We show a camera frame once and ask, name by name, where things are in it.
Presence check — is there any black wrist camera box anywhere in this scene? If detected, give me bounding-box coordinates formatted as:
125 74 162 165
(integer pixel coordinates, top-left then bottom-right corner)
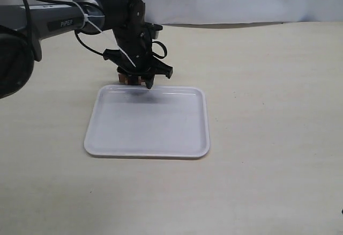
145 22 163 40

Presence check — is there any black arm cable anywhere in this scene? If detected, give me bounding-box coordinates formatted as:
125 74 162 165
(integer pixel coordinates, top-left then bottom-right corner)
20 0 168 60

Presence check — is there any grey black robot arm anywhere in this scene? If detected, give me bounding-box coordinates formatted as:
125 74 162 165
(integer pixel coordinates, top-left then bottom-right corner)
1 0 173 98

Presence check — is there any white rectangular plastic tray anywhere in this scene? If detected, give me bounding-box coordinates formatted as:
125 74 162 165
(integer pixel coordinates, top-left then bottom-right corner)
84 85 211 159

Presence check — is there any white cable tie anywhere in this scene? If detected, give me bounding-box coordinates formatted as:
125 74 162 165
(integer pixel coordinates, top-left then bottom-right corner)
72 2 137 68

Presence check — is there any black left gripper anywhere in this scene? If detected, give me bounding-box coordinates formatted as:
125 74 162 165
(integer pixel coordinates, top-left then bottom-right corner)
97 0 173 89

